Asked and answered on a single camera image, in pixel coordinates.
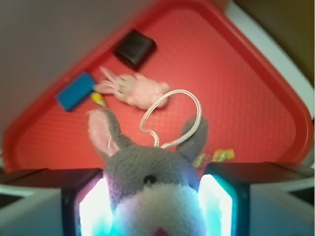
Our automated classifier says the multicolour braided rope toy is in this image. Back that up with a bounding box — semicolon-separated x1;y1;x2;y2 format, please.
90;91;236;169

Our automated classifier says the brown cardboard panel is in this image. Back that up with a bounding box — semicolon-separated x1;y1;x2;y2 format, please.
235;0;315;86

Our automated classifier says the pink plush bunny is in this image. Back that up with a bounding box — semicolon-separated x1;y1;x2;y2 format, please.
93;66;171;110

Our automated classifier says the blue block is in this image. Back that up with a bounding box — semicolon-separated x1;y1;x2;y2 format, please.
55;72;96;112

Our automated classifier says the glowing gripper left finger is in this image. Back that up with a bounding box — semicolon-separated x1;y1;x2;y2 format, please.
0;169;112;236

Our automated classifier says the red plastic tray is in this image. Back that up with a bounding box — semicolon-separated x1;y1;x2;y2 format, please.
3;0;314;172

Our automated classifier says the black block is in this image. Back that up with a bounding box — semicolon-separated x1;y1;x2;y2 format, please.
113;29;157;71

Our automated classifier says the gray plush bunny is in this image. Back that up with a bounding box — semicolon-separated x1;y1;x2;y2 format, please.
85;89;210;236

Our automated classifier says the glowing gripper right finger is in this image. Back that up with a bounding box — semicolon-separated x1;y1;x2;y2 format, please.
199;162;315;236

